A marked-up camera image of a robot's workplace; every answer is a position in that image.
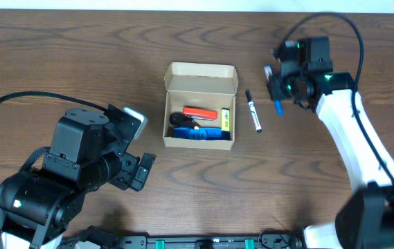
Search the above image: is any black whiteboard marker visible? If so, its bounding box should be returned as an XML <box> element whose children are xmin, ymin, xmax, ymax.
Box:
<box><xmin>245</xmin><ymin>90</ymin><xmax>262</xmax><ymax>133</ymax></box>

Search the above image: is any yellow highlighter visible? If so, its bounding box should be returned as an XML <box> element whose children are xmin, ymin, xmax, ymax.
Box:
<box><xmin>221</xmin><ymin>108</ymin><xmax>231</xmax><ymax>140</ymax></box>

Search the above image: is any cardboard box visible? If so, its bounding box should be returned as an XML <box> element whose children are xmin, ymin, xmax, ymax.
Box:
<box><xmin>163</xmin><ymin>62</ymin><xmax>239</xmax><ymax>151</ymax></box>

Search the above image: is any blue plastic holder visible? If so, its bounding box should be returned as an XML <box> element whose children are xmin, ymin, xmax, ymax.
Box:
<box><xmin>173</xmin><ymin>127</ymin><xmax>223</xmax><ymax>140</ymax></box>

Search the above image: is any blue whiteboard marker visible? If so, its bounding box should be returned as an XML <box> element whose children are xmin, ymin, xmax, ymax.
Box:
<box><xmin>264</xmin><ymin>64</ymin><xmax>284</xmax><ymax>116</ymax></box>

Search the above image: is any black correction tape dispenser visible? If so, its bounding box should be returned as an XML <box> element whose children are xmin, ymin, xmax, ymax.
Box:
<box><xmin>169</xmin><ymin>112</ymin><xmax>199</xmax><ymax>129</ymax></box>

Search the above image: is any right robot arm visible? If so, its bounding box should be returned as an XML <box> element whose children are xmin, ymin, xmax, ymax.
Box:
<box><xmin>265</xmin><ymin>37</ymin><xmax>394</xmax><ymax>248</ymax></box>

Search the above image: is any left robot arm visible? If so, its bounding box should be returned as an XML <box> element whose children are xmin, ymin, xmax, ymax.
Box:
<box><xmin>0</xmin><ymin>105</ymin><xmax>156</xmax><ymax>248</ymax></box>

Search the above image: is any red stapler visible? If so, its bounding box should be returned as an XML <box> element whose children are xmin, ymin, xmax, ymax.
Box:
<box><xmin>182</xmin><ymin>107</ymin><xmax>218</xmax><ymax>120</ymax></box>

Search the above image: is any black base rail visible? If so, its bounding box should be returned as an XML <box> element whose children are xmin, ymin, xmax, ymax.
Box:
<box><xmin>58</xmin><ymin>226</ymin><xmax>305</xmax><ymax>249</ymax></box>

